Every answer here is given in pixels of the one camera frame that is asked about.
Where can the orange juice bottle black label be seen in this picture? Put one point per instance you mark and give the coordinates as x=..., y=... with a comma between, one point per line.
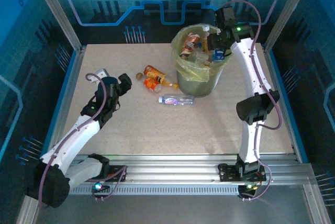
x=155, y=73

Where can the small round brown bottle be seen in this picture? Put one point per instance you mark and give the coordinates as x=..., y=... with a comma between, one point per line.
x=139, y=76

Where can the right LED circuit board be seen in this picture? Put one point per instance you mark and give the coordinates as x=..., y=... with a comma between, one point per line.
x=248, y=186

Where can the left LED circuit board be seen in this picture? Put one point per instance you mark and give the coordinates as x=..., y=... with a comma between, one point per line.
x=99, y=187

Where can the aluminium table side rail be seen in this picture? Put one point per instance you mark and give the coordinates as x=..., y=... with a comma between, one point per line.
x=65, y=103
x=271, y=67

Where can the yellow plastic bin liner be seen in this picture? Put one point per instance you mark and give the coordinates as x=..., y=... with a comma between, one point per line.
x=188, y=69

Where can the clear bottle purple label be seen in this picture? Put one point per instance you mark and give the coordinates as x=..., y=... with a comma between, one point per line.
x=174, y=100

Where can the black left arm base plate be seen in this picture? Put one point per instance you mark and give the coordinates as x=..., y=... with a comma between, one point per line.
x=116, y=171

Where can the led circuit board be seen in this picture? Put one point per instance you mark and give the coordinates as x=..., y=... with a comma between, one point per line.
x=248, y=186
x=99, y=187

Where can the grey metal base panel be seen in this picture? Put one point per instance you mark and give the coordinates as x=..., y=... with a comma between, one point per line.
x=170, y=211

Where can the aluminium frame cross rail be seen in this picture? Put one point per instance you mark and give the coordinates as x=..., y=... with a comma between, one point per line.
x=170, y=171

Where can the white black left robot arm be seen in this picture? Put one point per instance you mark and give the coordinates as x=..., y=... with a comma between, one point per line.
x=73, y=140

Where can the aluminium frame post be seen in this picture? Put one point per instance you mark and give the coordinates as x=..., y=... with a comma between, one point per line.
x=60, y=14
x=285, y=12

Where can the grey metal bin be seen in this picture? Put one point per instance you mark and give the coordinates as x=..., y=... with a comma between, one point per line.
x=201, y=85

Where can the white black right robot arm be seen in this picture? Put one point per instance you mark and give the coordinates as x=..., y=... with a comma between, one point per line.
x=251, y=69

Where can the clear bottle blue label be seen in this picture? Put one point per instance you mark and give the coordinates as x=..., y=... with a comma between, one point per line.
x=218, y=54

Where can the brown label bottle white cap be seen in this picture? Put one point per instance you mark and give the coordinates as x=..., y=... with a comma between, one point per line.
x=189, y=44

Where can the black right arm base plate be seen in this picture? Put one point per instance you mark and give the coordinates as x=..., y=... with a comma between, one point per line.
x=227, y=173

